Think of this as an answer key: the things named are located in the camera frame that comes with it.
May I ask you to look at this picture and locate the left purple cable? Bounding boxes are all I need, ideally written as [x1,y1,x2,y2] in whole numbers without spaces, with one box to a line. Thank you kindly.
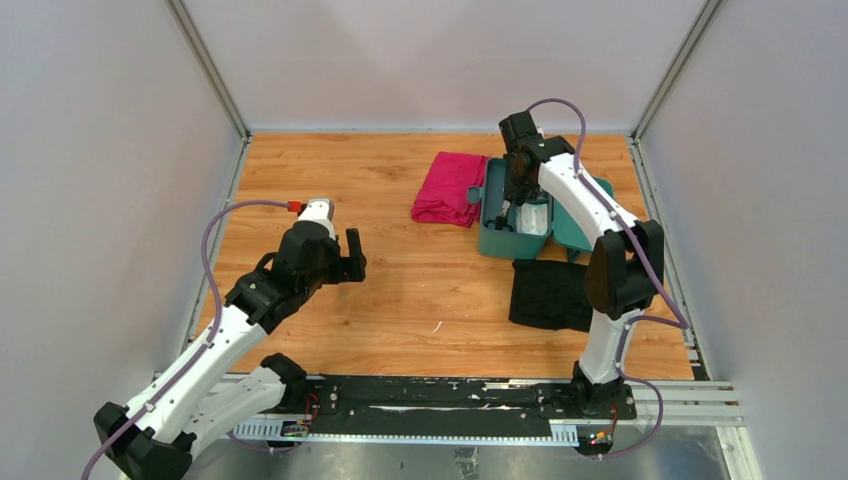
[79,198,306,480]

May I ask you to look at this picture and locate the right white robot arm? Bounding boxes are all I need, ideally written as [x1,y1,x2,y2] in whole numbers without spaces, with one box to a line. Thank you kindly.
[495,110,664,418]

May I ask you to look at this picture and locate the teal divided tray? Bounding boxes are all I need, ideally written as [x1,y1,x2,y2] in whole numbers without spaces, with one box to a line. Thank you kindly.
[480,193,552,237]

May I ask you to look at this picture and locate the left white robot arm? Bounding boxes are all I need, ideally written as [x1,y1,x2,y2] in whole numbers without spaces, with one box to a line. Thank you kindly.
[94,220,367,479]

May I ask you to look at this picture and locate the teal medicine box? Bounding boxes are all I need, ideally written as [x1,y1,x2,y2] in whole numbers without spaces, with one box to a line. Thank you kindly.
[467,158,594,261]

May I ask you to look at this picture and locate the black cloth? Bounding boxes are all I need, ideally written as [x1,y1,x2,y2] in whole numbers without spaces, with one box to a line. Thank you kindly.
[508,259,593,332]

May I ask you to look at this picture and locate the black handled scissors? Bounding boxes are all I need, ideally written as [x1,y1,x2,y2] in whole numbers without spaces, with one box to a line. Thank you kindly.
[493,200,514,232]

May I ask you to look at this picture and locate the pink folded cloth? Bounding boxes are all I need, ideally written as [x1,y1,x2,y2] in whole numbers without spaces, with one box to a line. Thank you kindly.
[410,151,489,228]

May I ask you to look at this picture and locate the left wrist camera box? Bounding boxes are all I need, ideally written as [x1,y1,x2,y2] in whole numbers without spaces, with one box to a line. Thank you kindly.
[298,198,335,235]

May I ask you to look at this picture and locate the white paper sachet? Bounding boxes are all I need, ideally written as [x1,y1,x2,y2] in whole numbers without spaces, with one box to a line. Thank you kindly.
[516,203,549,237]

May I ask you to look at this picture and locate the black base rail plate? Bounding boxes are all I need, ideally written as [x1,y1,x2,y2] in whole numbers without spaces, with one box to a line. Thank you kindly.
[263,375,637,440]

